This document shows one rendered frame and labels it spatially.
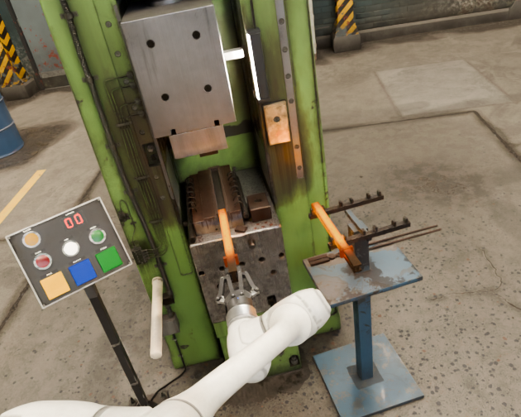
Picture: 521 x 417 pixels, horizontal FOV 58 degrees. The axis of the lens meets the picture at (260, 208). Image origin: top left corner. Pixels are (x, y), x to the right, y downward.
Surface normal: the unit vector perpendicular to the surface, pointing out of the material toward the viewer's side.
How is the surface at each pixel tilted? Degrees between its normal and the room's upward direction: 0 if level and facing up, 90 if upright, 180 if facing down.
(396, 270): 0
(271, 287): 90
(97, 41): 90
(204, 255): 90
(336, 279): 0
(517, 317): 0
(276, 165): 90
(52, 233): 60
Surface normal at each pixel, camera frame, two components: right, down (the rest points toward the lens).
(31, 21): -0.02, 0.55
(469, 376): -0.15, -0.83
